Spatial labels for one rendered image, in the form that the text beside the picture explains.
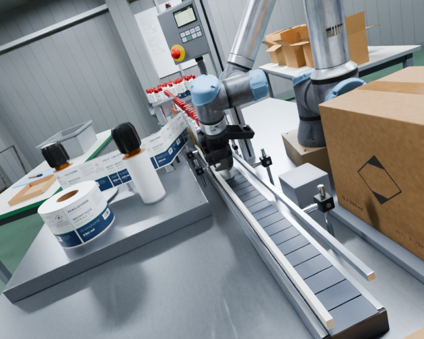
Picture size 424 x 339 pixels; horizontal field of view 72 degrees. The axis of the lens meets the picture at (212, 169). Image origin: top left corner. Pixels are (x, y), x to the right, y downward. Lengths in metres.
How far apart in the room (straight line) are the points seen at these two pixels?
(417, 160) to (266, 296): 0.37
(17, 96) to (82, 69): 1.29
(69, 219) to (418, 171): 0.92
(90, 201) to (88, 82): 4.88
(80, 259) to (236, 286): 0.52
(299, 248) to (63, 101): 5.65
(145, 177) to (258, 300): 0.59
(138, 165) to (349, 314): 0.76
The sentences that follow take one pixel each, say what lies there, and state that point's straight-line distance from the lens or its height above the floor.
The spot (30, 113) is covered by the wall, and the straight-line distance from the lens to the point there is 6.35.
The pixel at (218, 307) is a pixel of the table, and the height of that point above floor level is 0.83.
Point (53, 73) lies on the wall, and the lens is 6.03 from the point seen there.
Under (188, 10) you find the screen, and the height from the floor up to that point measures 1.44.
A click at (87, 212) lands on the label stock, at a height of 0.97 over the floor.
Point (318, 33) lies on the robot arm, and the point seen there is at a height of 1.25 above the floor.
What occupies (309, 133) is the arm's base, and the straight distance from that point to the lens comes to 0.99.
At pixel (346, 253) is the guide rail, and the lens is 0.52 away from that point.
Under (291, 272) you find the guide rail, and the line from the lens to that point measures 0.57.
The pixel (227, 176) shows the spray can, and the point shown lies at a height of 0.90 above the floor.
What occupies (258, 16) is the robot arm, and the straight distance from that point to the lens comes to 0.88.
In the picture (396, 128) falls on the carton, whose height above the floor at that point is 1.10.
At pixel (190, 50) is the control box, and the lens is 1.19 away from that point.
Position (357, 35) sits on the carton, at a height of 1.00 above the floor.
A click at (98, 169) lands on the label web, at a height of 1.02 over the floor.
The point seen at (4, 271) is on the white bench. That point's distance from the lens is 2.73.
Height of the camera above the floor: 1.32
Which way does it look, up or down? 22 degrees down
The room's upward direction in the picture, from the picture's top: 21 degrees counter-clockwise
